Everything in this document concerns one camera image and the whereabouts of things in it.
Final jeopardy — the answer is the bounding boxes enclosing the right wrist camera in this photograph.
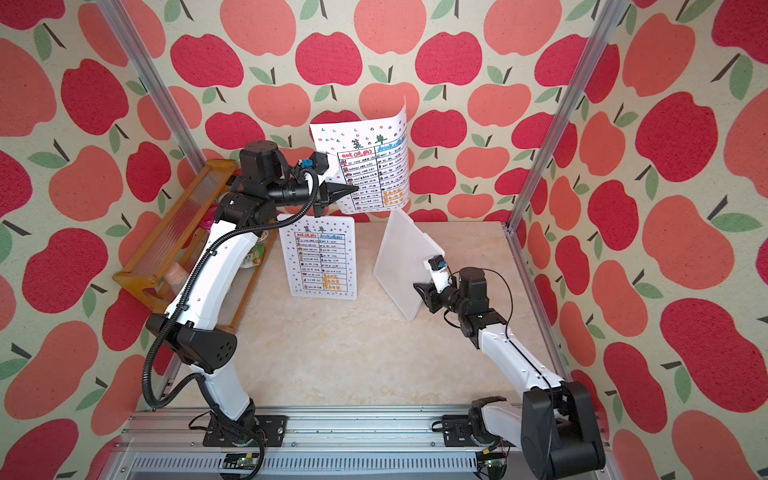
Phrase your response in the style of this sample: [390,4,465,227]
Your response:
[424,255,453,293]

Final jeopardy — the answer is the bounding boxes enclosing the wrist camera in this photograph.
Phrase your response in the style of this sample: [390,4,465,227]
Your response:
[424,255,453,293]
[297,152,341,184]

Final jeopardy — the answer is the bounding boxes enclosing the green label snack packet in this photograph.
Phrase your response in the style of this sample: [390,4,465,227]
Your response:
[240,242,265,269]

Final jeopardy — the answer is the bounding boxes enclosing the aluminium corner post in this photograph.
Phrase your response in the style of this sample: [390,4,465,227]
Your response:
[97,0,206,172]
[506,0,631,232]

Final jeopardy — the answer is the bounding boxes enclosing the right aluminium corner post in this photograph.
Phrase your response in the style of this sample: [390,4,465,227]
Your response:
[506,0,631,232]

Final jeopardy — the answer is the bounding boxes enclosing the paper menu sheet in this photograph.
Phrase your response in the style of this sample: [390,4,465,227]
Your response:
[278,214,359,301]
[310,108,410,215]

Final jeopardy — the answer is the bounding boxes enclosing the orange wooden shelf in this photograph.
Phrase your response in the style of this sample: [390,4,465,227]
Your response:
[112,158,280,334]

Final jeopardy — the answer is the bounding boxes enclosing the pink capped clear bottle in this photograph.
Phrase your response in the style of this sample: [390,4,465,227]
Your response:
[163,262,189,284]

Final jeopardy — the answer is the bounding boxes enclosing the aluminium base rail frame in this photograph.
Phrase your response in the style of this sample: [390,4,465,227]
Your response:
[98,403,619,480]

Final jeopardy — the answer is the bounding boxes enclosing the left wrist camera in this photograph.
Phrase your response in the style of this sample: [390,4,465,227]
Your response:
[297,152,341,184]

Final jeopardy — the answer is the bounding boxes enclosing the left aluminium corner post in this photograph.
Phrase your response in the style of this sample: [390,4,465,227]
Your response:
[97,0,206,172]

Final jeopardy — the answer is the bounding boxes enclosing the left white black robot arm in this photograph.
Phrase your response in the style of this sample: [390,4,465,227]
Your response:
[142,140,357,447]

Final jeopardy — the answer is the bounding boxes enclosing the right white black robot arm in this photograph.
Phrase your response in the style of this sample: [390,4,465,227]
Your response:
[414,256,606,479]

